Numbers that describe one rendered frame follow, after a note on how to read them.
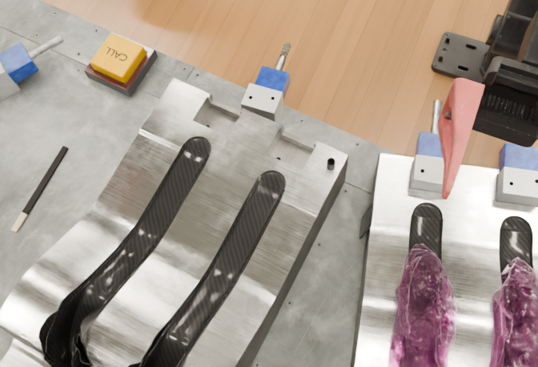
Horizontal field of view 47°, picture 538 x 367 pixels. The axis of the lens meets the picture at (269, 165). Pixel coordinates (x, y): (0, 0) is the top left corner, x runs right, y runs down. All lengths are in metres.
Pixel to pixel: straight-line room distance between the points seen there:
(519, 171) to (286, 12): 0.44
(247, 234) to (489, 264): 0.29
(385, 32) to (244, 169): 0.35
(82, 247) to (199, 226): 0.14
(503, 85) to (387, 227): 0.36
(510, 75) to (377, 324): 0.36
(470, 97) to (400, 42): 0.55
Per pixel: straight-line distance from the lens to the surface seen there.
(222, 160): 0.79
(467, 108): 0.45
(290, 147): 0.82
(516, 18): 0.85
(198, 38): 1.01
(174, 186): 0.80
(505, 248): 0.83
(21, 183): 0.96
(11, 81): 1.02
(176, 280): 0.75
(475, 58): 0.99
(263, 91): 0.88
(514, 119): 0.50
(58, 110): 1.00
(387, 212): 0.81
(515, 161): 0.85
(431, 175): 0.80
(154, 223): 0.79
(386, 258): 0.77
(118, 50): 0.97
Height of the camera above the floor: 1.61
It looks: 66 degrees down
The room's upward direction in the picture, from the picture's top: 9 degrees counter-clockwise
